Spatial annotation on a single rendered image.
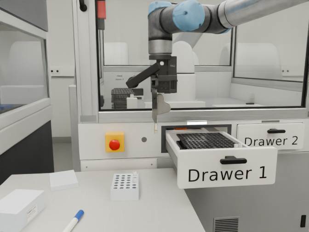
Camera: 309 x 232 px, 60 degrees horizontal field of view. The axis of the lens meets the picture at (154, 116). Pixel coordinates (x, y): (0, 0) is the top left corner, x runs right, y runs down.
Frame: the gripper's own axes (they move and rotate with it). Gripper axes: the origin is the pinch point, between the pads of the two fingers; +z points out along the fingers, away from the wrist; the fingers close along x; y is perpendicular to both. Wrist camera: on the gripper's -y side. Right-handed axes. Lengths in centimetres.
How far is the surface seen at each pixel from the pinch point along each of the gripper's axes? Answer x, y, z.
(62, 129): 330, -143, 74
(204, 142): 5.6, 17.8, 9.3
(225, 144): 2.0, 24.2, 9.4
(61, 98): 329, -141, 25
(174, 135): 21.3, 8.7, 10.7
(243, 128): 21.0, 36.6, 7.8
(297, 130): 24, 60, 9
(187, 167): -14.1, 9.5, 11.4
